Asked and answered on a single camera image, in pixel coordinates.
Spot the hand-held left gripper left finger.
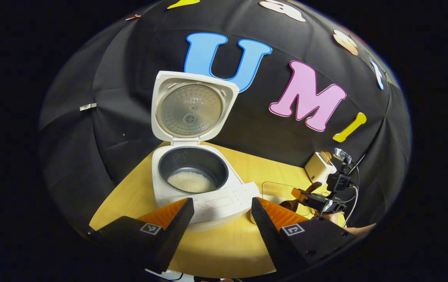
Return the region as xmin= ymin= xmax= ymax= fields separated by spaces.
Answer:
xmin=89 ymin=198 xmax=195 ymax=275

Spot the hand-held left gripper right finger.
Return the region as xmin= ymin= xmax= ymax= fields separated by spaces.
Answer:
xmin=251 ymin=197 xmax=358 ymax=275

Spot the brown wooden spoon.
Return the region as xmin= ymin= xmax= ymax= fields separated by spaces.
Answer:
xmin=279 ymin=181 xmax=323 ymax=212

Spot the white rice cooker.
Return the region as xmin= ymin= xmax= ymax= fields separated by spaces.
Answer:
xmin=151 ymin=71 xmax=261 ymax=231

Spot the clear rice container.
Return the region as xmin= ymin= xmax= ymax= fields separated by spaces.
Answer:
xmin=261 ymin=181 xmax=320 ymax=221

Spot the white rice heap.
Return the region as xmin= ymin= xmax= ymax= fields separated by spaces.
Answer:
xmin=167 ymin=172 xmax=216 ymax=193

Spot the white toaster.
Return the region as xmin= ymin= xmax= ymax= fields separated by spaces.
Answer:
xmin=304 ymin=152 xmax=337 ymax=184

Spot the black backdrop cloth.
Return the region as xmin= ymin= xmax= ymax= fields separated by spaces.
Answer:
xmin=38 ymin=0 xmax=412 ymax=235

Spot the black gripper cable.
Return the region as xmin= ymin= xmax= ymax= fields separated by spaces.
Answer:
xmin=341 ymin=154 xmax=367 ymax=228

